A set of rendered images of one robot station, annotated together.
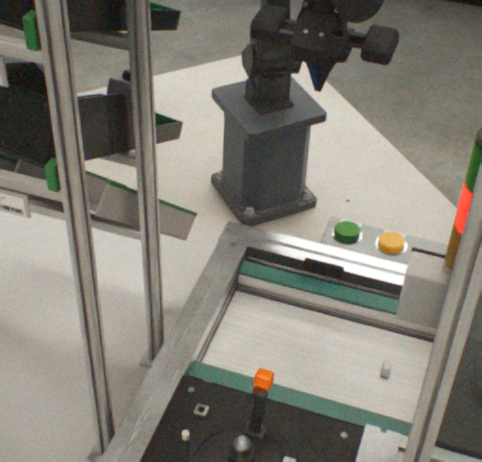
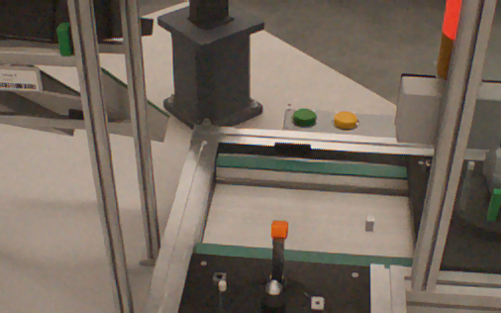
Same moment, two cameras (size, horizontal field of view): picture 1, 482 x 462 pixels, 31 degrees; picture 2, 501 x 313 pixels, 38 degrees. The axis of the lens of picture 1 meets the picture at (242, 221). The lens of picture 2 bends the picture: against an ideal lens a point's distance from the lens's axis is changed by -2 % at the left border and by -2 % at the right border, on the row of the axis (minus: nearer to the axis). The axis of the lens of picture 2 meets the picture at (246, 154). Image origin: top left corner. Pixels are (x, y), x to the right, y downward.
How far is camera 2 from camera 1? 24 cm
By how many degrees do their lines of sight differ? 10
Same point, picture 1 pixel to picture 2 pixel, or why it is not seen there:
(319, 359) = (308, 226)
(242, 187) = (197, 101)
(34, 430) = not seen: outside the picture
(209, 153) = (155, 85)
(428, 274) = (424, 90)
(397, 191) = (329, 91)
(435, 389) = (439, 203)
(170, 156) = not seen: hidden behind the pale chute
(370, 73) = not seen: hidden behind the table
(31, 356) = (36, 272)
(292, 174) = (240, 83)
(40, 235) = (19, 172)
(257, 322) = (243, 205)
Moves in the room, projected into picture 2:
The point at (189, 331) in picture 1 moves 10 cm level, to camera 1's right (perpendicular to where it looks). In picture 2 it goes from (185, 219) to (253, 210)
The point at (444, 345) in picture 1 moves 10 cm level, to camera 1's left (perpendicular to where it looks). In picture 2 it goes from (449, 154) to (364, 163)
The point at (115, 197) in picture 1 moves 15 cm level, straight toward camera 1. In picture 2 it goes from (107, 85) to (138, 151)
